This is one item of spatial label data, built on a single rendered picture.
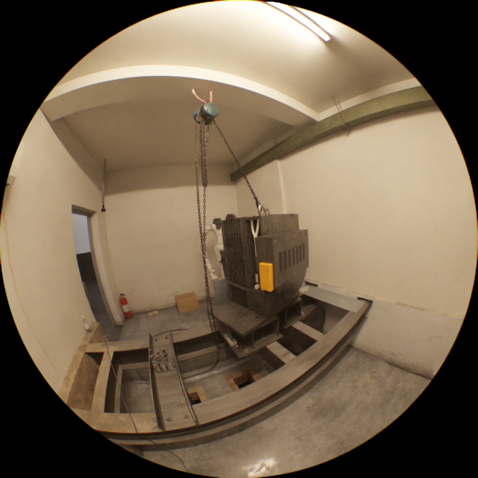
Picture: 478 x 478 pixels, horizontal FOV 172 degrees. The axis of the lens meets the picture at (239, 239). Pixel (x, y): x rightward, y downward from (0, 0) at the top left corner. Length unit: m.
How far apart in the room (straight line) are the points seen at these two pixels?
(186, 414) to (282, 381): 0.58
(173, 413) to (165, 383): 0.24
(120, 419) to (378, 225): 2.43
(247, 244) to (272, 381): 0.92
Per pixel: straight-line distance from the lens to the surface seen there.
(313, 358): 1.22
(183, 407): 1.06
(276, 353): 1.25
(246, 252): 1.10
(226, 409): 1.01
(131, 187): 3.35
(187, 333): 1.54
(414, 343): 2.09
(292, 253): 1.03
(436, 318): 1.93
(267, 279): 0.89
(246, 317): 1.20
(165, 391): 1.16
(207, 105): 1.28
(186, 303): 3.13
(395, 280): 1.83
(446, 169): 1.80
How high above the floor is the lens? 1.59
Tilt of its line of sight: 6 degrees down
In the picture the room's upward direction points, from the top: 6 degrees counter-clockwise
